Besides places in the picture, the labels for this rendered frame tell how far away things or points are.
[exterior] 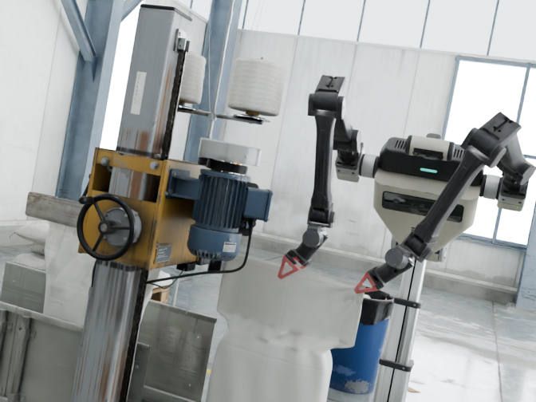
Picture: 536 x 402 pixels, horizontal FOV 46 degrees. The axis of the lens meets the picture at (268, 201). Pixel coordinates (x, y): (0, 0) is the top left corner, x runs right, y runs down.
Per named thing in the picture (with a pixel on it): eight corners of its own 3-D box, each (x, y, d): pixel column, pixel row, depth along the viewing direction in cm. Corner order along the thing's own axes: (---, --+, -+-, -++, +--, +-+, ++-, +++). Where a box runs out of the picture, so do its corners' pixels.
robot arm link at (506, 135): (526, 120, 174) (497, 100, 179) (492, 158, 175) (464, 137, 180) (537, 170, 212) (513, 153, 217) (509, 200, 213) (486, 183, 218)
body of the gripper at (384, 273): (368, 271, 198) (388, 258, 196) (373, 268, 207) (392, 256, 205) (379, 289, 196) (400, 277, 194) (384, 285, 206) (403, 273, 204)
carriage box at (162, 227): (200, 262, 208) (217, 167, 206) (148, 272, 176) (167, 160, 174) (135, 246, 215) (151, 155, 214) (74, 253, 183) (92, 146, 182)
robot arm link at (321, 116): (346, 94, 194) (312, 91, 197) (342, 98, 189) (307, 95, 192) (338, 221, 211) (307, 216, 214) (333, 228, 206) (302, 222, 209)
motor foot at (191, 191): (211, 204, 187) (216, 175, 187) (194, 204, 176) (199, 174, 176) (183, 199, 190) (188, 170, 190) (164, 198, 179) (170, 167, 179)
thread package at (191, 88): (207, 108, 209) (216, 58, 209) (188, 101, 196) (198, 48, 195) (168, 102, 214) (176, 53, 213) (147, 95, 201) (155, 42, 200)
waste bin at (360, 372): (385, 383, 454) (402, 294, 450) (373, 403, 405) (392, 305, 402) (321, 364, 469) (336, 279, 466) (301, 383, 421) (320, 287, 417)
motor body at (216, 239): (244, 260, 190) (259, 178, 188) (224, 265, 175) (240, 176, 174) (199, 250, 194) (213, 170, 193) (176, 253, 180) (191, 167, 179)
